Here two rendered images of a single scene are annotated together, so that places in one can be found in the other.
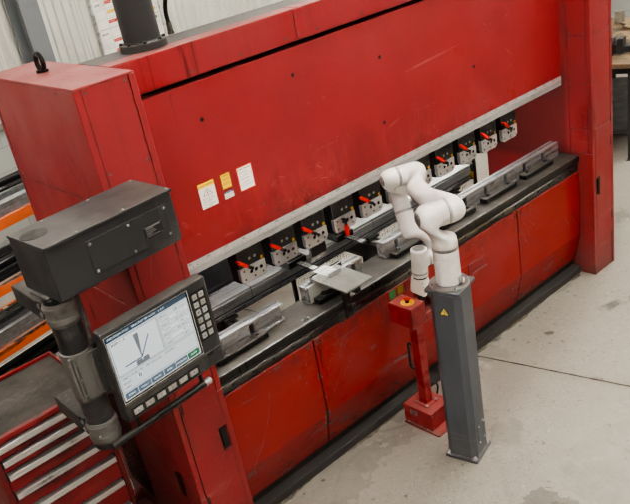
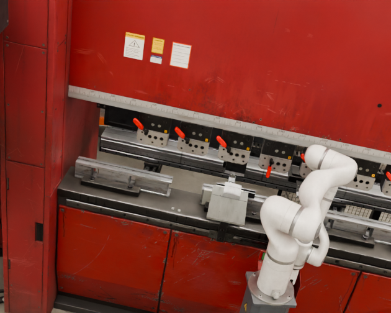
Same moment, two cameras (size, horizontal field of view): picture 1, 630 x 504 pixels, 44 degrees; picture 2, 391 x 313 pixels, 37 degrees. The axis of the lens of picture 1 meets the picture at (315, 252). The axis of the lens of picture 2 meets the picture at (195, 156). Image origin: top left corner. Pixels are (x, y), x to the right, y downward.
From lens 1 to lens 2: 2.14 m
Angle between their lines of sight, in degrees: 35
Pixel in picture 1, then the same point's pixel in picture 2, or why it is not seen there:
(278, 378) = (123, 231)
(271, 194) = (201, 87)
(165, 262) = (33, 68)
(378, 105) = (381, 84)
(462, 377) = not seen: outside the picture
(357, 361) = (211, 280)
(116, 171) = not seen: outside the picture
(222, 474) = (26, 254)
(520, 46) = not seen: outside the picture
